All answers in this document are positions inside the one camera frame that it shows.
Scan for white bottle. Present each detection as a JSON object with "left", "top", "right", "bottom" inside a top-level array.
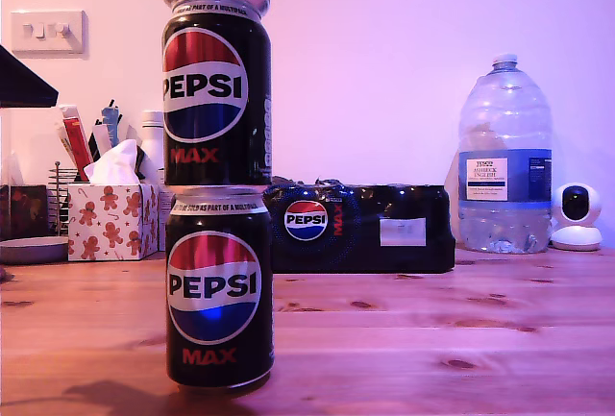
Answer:
[{"left": 140, "top": 110, "right": 165, "bottom": 185}]

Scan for blue sachet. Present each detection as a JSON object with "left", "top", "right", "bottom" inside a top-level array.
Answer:
[{"left": 99, "top": 100, "right": 122, "bottom": 146}]

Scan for dark wooden box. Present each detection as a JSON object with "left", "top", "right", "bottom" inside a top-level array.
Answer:
[{"left": 9, "top": 184, "right": 50, "bottom": 239}]

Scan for gingerbread print tissue box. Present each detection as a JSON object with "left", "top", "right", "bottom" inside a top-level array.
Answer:
[{"left": 66, "top": 183, "right": 160, "bottom": 262}]

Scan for black Pepsi Max multipack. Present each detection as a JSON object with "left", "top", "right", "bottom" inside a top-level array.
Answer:
[{"left": 263, "top": 176, "right": 456, "bottom": 274}]

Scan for small white round camera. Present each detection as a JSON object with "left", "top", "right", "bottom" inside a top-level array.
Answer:
[{"left": 550, "top": 183, "right": 603, "bottom": 252}]

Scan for beige sachet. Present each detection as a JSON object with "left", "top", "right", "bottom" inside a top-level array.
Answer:
[{"left": 53, "top": 122, "right": 78, "bottom": 167}]

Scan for white printed carton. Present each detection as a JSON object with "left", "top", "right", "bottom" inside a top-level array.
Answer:
[{"left": 158, "top": 184, "right": 168, "bottom": 252}]

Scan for white sachet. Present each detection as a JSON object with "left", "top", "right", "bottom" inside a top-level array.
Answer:
[{"left": 89, "top": 120, "right": 114, "bottom": 160}]

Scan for wire sachet holder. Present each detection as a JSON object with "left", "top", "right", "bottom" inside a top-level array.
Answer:
[{"left": 47, "top": 160, "right": 81, "bottom": 235}]

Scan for white tissue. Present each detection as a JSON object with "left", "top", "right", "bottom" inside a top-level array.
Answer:
[{"left": 84, "top": 139, "right": 141, "bottom": 185}]

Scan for white wall switch plate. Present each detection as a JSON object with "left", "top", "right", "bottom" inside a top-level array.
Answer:
[{"left": 10, "top": 10, "right": 88, "bottom": 60}]

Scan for large clear water bottle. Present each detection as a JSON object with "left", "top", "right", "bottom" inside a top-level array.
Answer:
[{"left": 456, "top": 54, "right": 553, "bottom": 255}]

